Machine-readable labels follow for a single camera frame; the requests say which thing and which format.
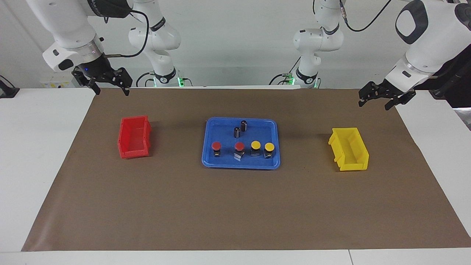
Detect white power box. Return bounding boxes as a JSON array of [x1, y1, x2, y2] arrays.
[[40, 75, 76, 89]]

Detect red plastic bin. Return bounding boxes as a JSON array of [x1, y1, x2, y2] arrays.
[[117, 115, 152, 159]]

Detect yellow plastic bin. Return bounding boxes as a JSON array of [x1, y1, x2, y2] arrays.
[[328, 127, 369, 172]]

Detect dark equipment stand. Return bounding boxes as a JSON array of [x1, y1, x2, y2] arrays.
[[416, 48, 471, 108]]

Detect blue plastic tray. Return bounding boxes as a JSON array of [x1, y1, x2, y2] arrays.
[[201, 117, 281, 170]]

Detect brown table mat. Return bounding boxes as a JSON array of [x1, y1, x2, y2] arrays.
[[21, 88, 471, 252]]

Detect black base cable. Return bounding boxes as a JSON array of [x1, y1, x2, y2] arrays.
[[269, 55, 302, 86], [136, 72, 155, 88]]

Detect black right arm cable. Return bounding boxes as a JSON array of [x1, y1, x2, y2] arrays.
[[104, 9, 150, 58]]

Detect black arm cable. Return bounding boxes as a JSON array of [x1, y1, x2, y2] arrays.
[[339, 0, 393, 32], [104, 9, 150, 58]]

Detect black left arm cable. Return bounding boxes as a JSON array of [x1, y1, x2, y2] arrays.
[[339, 0, 393, 32]]

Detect black clamp mount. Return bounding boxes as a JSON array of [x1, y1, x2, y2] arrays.
[[0, 75, 20, 98]]

